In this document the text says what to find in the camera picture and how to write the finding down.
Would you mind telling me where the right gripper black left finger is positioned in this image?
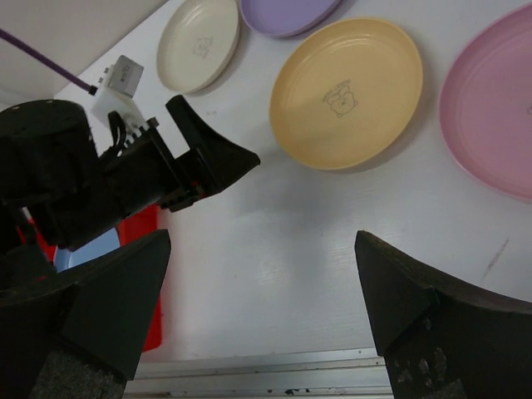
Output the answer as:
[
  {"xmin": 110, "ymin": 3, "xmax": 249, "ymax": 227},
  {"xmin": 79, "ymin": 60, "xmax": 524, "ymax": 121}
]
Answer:
[{"xmin": 1, "ymin": 229, "xmax": 171, "ymax": 398}]

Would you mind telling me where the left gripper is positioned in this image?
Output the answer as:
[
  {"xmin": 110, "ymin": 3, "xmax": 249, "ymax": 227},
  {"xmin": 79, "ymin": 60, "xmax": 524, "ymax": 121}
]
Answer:
[{"xmin": 1, "ymin": 95, "xmax": 260, "ymax": 263}]

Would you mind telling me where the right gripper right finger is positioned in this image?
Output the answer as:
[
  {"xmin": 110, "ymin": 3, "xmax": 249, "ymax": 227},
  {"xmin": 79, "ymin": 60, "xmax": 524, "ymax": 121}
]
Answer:
[{"xmin": 354, "ymin": 230, "xmax": 531, "ymax": 398}]

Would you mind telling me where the blue plate front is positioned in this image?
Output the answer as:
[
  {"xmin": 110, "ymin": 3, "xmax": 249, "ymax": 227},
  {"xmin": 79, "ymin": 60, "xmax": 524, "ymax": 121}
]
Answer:
[{"xmin": 53, "ymin": 229, "xmax": 120, "ymax": 273}]

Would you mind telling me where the yellow plate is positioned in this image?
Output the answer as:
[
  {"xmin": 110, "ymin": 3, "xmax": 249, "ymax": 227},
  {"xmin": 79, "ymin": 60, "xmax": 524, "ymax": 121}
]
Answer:
[{"xmin": 269, "ymin": 17, "xmax": 424, "ymax": 170}]

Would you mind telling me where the purple plate back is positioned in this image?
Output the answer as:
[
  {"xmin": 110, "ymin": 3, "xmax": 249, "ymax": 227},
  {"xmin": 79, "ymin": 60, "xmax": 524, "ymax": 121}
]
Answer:
[{"xmin": 239, "ymin": 0, "xmax": 340, "ymax": 38}]

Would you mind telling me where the pink plate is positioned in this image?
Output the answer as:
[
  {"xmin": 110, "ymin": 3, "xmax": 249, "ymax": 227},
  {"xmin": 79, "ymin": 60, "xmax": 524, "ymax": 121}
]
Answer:
[{"xmin": 439, "ymin": 4, "xmax": 531, "ymax": 201}]

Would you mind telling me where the red plastic bin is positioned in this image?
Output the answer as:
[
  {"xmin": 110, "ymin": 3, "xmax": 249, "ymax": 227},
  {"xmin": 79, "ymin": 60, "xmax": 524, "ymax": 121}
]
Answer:
[{"xmin": 37, "ymin": 203, "xmax": 163, "ymax": 353}]

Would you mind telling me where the cream plate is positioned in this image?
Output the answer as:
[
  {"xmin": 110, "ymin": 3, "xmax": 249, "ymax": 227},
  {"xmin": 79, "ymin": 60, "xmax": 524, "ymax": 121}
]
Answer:
[{"xmin": 156, "ymin": 0, "xmax": 240, "ymax": 93}]

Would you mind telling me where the aluminium frame rail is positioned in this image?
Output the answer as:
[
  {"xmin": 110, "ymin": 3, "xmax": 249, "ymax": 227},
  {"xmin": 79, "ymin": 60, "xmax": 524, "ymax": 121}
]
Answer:
[{"xmin": 124, "ymin": 348, "xmax": 393, "ymax": 398}]

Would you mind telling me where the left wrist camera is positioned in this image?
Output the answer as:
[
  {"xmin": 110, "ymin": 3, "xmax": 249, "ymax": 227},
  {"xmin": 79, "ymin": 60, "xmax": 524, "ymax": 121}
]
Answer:
[{"xmin": 91, "ymin": 55, "xmax": 147, "ymax": 142}]

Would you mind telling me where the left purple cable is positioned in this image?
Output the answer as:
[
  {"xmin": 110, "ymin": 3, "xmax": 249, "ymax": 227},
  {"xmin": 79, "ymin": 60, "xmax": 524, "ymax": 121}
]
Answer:
[{"xmin": 0, "ymin": 27, "xmax": 97, "ymax": 96}]

